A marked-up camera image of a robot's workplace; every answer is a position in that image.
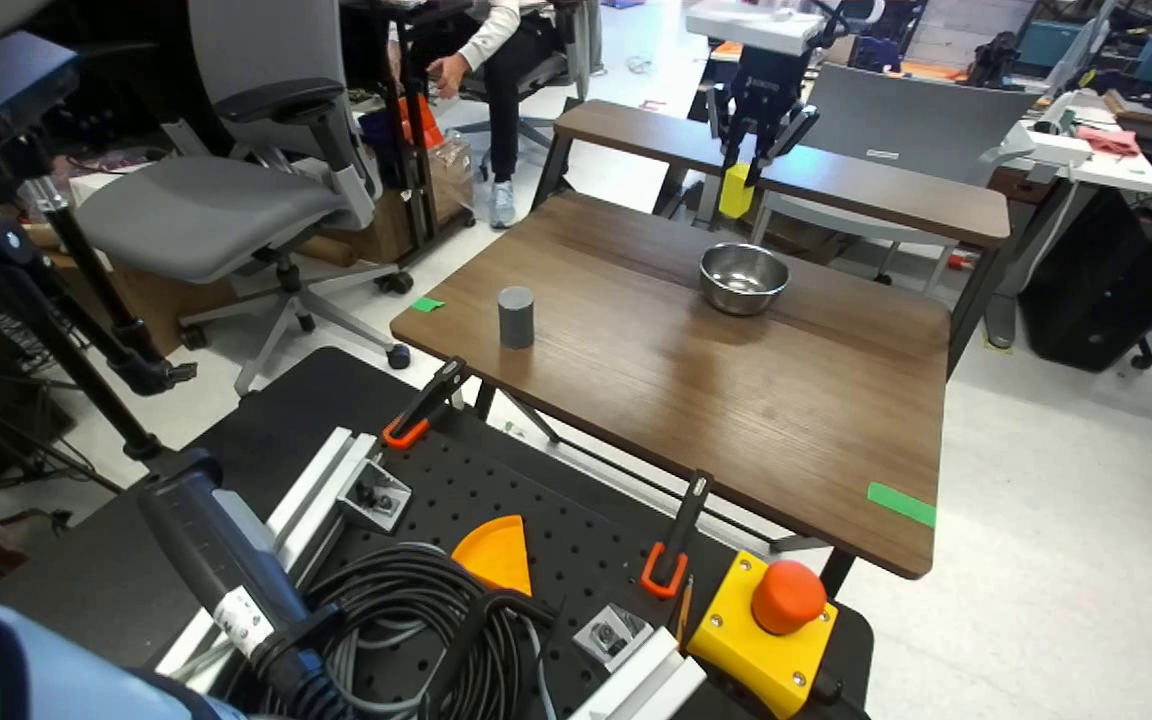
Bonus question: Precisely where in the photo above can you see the orange wedge piece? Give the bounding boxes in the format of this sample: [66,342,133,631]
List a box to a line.
[449,513,535,601]

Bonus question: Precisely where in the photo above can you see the dark grey pole mount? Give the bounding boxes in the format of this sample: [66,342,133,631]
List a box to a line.
[133,457,314,631]

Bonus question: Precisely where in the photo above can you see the grey cylinder cup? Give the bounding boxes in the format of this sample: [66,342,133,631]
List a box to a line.
[496,283,539,352]

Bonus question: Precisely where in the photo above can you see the black coiled cable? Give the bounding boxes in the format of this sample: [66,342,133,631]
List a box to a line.
[248,537,558,720]

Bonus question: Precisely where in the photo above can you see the bystander legs dark trousers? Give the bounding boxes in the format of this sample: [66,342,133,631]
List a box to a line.
[473,36,568,233]

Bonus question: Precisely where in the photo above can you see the short aluminium rail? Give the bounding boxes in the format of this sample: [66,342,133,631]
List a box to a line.
[568,625,711,720]

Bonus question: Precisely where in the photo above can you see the steel bowl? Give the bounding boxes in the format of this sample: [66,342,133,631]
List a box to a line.
[694,238,797,320]

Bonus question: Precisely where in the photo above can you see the bystander hand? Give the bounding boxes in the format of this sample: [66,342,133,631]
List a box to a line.
[422,51,473,100]

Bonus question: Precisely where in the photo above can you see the white sleeved forearm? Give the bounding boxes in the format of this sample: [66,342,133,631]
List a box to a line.
[452,0,527,70]

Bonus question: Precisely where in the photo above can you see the long aluminium rail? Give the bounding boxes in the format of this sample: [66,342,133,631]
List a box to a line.
[153,424,380,683]

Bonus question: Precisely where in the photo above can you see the grey panel board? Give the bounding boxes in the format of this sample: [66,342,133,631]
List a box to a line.
[808,62,1049,191]

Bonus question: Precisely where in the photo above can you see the yellow block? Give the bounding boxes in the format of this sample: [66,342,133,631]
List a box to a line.
[715,159,761,223]

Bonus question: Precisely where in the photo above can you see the orange handled tools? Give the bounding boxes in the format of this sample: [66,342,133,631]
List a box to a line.
[388,88,449,245]

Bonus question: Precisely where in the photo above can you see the long green tape strip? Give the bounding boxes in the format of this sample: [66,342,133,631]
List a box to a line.
[862,475,940,530]

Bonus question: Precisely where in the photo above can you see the grey office chair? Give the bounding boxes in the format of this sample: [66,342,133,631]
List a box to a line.
[72,0,416,395]

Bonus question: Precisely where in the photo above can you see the orange black bar clamp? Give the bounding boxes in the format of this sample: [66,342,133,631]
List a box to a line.
[377,356,473,457]
[636,470,711,609]

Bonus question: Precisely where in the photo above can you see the black perforated board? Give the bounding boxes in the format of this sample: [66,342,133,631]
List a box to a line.
[0,342,870,720]

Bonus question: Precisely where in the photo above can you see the black tripod stand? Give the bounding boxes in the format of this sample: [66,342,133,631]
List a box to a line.
[0,130,201,463]

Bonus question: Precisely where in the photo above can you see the small metal corner bracket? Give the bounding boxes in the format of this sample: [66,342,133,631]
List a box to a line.
[568,601,657,674]
[337,457,416,537]

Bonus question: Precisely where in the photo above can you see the black bag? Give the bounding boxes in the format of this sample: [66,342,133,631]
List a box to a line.
[1013,185,1152,374]

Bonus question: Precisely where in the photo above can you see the white cluttered desk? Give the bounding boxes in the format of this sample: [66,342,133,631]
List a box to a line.
[993,83,1152,205]

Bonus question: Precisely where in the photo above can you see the brown paper bag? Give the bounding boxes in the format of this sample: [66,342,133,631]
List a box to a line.
[418,124,483,223]

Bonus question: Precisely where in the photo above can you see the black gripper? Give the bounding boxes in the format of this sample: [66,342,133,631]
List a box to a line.
[711,44,823,185]

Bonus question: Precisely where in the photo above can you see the yellow emergency stop box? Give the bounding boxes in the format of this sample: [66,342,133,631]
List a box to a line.
[682,549,844,720]

